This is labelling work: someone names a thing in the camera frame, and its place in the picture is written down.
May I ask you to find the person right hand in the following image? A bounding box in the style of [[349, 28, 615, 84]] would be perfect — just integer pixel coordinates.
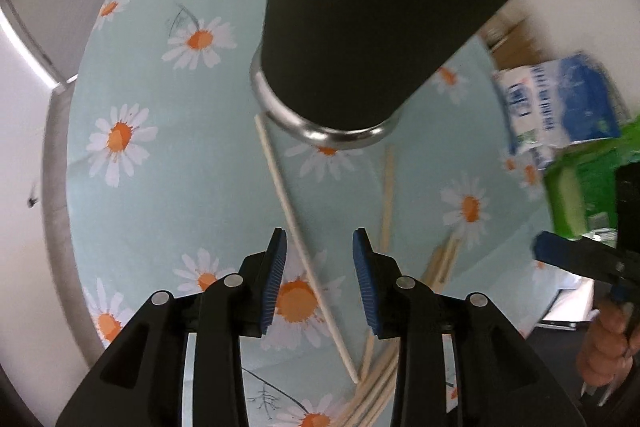
[[576, 299, 639, 388]]

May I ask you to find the green sugar bag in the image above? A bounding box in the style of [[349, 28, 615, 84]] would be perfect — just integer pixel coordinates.
[[544, 120, 639, 239]]

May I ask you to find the blue white salt bag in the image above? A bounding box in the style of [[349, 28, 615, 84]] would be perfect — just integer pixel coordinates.
[[494, 53, 630, 171]]

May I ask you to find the daisy print tablecloth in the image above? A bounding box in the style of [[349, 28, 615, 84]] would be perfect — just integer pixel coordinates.
[[67, 0, 561, 426]]

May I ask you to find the black cylindrical utensil holder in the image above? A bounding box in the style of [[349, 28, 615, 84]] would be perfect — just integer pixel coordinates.
[[250, 0, 509, 148]]

